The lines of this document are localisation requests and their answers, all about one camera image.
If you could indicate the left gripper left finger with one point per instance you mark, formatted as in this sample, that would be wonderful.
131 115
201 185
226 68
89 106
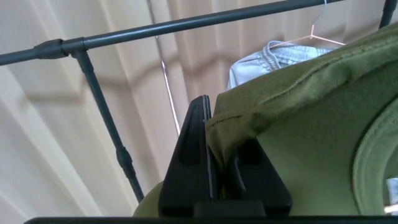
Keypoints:
186 180

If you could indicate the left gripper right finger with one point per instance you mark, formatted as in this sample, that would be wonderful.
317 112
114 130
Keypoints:
261 186

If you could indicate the beige curtain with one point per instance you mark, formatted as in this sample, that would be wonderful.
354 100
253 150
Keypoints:
46 140

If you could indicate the pink clothes hanger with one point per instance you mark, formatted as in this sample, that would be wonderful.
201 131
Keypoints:
311 34

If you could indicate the black clothes rack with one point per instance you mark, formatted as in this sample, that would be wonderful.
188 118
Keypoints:
155 29

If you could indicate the green garment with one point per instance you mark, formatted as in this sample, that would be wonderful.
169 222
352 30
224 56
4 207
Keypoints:
311 140

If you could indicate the pale grey shorts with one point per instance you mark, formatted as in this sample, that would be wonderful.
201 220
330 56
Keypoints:
248 68

